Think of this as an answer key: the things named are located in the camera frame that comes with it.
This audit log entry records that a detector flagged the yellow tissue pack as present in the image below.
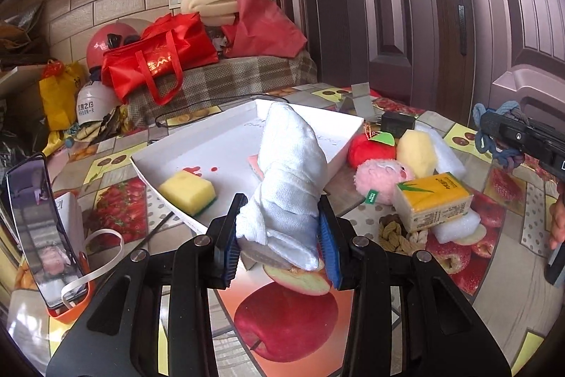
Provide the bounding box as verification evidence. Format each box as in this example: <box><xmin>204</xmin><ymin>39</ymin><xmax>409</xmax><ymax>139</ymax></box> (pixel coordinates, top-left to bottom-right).
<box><xmin>392</xmin><ymin>172</ymin><xmax>473</xmax><ymax>234</ymax></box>

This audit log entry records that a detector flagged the dull red fabric bag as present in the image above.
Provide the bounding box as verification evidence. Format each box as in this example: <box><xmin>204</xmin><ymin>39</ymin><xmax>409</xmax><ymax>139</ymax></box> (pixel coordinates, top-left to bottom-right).
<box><xmin>221</xmin><ymin>0</ymin><xmax>308</xmax><ymax>58</ymax></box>

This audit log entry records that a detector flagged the red plush apple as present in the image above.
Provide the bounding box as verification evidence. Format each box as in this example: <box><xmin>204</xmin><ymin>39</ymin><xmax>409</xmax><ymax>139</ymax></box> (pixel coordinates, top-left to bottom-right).
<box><xmin>347</xmin><ymin>124</ymin><xmax>397</xmax><ymax>169</ymax></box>

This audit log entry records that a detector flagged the pink plush pig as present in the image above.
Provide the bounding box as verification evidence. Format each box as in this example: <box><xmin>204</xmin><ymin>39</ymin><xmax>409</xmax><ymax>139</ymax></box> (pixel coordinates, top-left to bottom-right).
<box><xmin>353</xmin><ymin>159</ymin><xmax>415</xmax><ymax>205</ymax></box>

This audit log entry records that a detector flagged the white paper bag with handle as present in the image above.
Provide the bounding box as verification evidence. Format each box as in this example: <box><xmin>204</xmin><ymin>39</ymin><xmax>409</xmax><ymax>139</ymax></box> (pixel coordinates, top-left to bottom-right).
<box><xmin>48</xmin><ymin>192</ymin><xmax>125</xmax><ymax>325</ymax></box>

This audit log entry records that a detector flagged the white foam piece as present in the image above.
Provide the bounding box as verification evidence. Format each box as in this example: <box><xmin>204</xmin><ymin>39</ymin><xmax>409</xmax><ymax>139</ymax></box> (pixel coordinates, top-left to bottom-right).
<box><xmin>431</xmin><ymin>210</ymin><xmax>481</xmax><ymax>244</ymax></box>

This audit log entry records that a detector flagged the cream yellow sponge block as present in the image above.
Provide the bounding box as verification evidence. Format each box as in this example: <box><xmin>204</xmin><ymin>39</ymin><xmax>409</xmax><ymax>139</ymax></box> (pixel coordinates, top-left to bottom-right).
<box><xmin>397</xmin><ymin>129</ymin><xmax>438</xmax><ymax>178</ymax></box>

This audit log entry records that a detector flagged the yellow plastic bag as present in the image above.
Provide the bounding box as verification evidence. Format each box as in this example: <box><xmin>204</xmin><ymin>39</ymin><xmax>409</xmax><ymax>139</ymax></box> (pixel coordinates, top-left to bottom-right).
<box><xmin>39</xmin><ymin>60</ymin><xmax>86</xmax><ymax>131</ymax></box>

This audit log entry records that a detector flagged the white helmet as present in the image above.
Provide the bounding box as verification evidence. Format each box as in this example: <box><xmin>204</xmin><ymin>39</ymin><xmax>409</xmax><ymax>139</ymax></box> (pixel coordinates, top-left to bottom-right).
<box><xmin>76</xmin><ymin>81</ymin><xmax>120</xmax><ymax>125</ymax></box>

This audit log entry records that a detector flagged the smartphone on stand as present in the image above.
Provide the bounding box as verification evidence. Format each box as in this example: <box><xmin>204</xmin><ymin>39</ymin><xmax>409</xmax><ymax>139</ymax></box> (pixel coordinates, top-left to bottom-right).
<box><xmin>6</xmin><ymin>153</ymin><xmax>86</xmax><ymax>309</ymax></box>

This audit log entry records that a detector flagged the white cardboard box tray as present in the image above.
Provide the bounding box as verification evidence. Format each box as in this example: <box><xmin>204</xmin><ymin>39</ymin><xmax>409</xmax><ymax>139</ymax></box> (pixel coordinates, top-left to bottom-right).
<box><xmin>130</xmin><ymin>100</ymin><xmax>363</xmax><ymax>234</ymax></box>

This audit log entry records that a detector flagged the bright red tote bag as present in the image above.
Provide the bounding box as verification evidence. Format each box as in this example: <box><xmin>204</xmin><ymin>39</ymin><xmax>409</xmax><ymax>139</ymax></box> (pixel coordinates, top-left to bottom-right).
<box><xmin>101</xmin><ymin>13</ymin><xmax>219</xmax><ymax>105</ymax></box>

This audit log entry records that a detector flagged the grey metal phone stand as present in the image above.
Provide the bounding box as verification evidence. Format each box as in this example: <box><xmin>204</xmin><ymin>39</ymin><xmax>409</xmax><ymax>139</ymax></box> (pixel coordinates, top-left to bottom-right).
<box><xmin>337</xmin><ymin>82</ymin><xmax>377</xmax><ymax>123</ymax></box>

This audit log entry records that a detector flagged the black power adapter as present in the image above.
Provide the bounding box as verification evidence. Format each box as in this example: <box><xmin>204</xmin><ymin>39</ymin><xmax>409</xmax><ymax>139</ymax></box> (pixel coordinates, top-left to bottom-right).
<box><xmin>380</xmin><ymin>111</ymin><xmax>416</xmax><ymax>139</ymax></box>

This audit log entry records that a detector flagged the blue grey knotted rope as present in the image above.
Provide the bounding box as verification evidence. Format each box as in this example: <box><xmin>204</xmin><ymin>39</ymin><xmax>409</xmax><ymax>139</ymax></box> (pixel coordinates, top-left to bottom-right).
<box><xmin>472</xmin><ymin>100</ymin><xmax>524</xmax><ymax>170</ymax></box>

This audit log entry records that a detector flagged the yellow green dish sponge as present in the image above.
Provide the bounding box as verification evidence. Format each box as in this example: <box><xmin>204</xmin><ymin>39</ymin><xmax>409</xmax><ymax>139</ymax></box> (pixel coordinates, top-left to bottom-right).
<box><xmin>158</xmin><ymin>170</ymin><xmax>216</xmax><ymax>216</ymax></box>

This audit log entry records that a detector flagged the person's right hand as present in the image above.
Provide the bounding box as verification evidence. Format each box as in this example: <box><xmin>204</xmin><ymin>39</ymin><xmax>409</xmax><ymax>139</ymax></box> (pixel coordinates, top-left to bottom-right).
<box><xmin>550</xmin><ymin>194</ymin><xmax>565</xmax><ymax>250</ymax></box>

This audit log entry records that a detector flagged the beige braided rope knot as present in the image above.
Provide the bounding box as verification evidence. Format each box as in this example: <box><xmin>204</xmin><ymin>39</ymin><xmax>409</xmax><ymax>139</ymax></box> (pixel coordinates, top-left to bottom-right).
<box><xmin>377</xmin><ymin>214</ymin><xmax>428</xmax><ymax>255</ymax></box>

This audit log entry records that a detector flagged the plaid covered bench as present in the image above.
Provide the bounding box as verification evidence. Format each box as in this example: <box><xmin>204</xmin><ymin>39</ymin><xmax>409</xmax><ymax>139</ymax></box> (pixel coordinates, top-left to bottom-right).
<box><xmin>126</xmin><ymin>51</ymin><xmax>317</xmax><ymax>127</ymax></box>

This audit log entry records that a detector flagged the white towel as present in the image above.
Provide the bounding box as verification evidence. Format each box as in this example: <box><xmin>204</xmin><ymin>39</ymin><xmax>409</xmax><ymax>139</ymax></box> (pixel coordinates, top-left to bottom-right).
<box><xmin>236</xmin><ymin>103</ymin><xmax>327</xmax><ymax>272</ymax></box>

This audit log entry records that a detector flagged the red helmet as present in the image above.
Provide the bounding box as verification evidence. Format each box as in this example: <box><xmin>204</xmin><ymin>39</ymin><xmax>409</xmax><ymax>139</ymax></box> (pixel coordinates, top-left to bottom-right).
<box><xmin>86</xmin><ymin>22</ymin><xmax>140</xmax><ymax>70</ymax></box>

